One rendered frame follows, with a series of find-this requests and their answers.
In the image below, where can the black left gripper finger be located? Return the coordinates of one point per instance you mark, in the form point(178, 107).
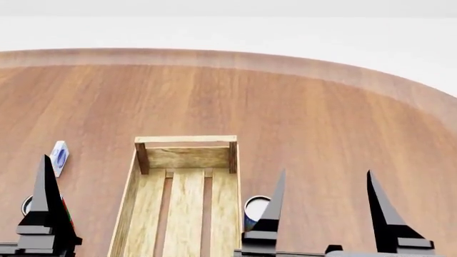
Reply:
point(44, 203)

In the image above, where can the blue can with white lid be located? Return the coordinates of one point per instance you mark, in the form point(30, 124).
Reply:
point(255, 208)

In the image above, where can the dark rimmed metal can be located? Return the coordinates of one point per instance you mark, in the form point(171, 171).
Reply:
point(27, 204)

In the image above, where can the light wooden slatted tray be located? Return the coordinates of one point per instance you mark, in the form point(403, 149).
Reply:
point(185, 203)

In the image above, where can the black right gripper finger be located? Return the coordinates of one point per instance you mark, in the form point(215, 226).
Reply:
point(387, 227)
point(268, 227)

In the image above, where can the white blue butter box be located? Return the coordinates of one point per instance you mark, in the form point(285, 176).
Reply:
point(59, 158)

